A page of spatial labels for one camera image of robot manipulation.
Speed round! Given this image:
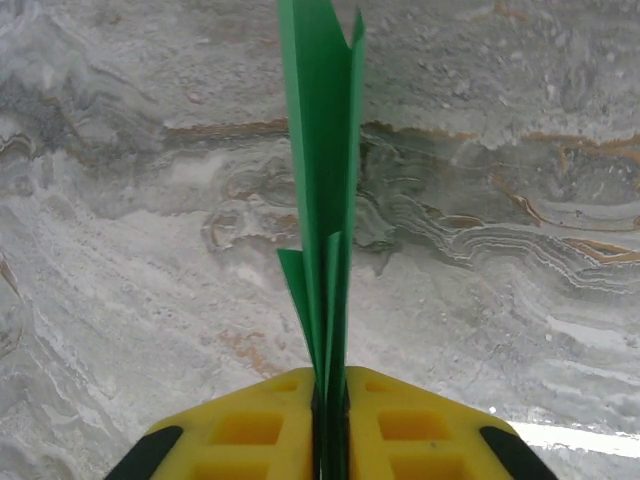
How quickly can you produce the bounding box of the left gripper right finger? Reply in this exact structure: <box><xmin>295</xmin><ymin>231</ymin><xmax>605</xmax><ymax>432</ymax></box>
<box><xmin>346</xmin><ymin>366</ymin><xmax>557</xmax><ymax>480</ymax></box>

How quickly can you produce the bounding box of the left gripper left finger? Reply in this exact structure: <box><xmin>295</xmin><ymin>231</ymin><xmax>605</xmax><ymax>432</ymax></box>
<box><xmin>102</xmin><ymin>367</ymin><xmax>320</xmax><ymax>480</ymax></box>

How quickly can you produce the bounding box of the green paper sheet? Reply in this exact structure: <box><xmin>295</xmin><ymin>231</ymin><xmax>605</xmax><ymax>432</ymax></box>
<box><xmin>276</xmin><ymin>0</ymin><xmax>367</xmax><ymax>480</ymax></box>

